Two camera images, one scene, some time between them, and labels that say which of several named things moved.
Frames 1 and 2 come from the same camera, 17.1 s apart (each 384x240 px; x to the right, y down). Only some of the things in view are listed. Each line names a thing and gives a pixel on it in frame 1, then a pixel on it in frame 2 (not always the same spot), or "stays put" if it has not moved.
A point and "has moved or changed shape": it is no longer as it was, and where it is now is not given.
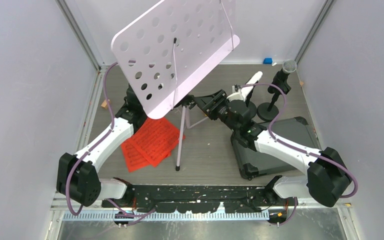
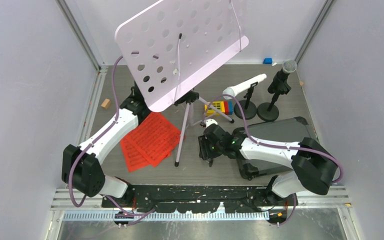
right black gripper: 219,98 -> 205,153
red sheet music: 156,139 stays put
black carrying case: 253,163 stays put
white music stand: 166,51 has moved or changed shape
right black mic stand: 267,111 stays put
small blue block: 267,61 stays put
